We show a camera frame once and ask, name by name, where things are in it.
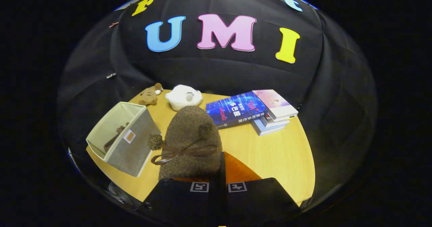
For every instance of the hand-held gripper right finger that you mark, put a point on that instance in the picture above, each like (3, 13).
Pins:
(224, 200)

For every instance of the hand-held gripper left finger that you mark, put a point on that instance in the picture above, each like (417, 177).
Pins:
(179, 200)

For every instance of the grey fabric storage box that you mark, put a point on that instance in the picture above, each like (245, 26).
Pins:
(131, 152)

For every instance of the brown fuzzy shoe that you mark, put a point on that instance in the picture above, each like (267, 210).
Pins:
(189, 129)
(113, 141)

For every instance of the light blue book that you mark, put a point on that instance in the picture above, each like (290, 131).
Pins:
(266, 130)

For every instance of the dark blue book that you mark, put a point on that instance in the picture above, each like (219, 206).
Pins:
(234, 109)

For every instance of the grey spine book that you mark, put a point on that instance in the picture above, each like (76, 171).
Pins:
(275, 122)

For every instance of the white plush toy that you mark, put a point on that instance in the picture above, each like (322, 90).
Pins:
(184, 97)

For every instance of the brown striped plush toy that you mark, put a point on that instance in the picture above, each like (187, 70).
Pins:
(150, 95)

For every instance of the silver clip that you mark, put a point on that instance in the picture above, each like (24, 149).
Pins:
(111, 75)

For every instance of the red clip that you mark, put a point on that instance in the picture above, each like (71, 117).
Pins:
(113, 24)

